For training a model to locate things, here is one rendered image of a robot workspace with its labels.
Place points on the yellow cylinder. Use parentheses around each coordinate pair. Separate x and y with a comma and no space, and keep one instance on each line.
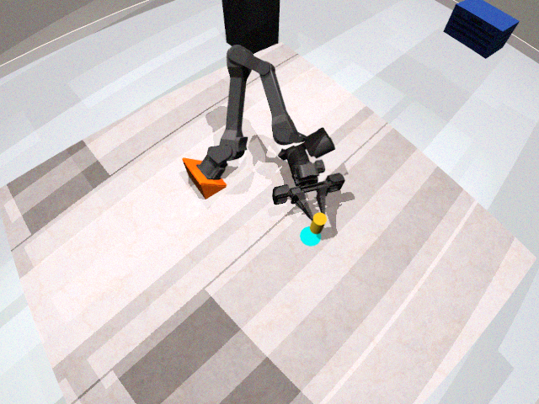
(317,224)

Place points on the cyan circle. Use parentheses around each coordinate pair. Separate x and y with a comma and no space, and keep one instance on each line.
(308,238)

